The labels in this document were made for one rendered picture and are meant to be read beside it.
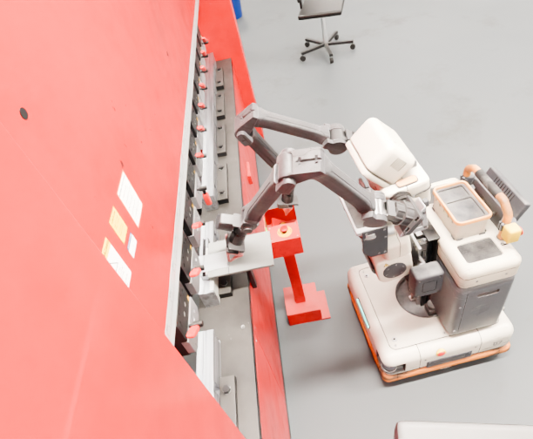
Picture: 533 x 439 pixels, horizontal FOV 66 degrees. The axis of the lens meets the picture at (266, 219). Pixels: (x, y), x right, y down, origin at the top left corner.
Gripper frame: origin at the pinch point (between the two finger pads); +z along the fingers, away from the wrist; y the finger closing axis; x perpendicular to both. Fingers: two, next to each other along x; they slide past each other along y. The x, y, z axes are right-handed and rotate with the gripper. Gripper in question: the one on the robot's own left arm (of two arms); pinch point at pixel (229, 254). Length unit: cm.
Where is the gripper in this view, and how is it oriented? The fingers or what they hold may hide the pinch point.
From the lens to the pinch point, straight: 163.9
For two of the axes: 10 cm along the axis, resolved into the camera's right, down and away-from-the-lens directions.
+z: -3.4, 6.8, 6.5
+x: 9.4, 1.7, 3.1
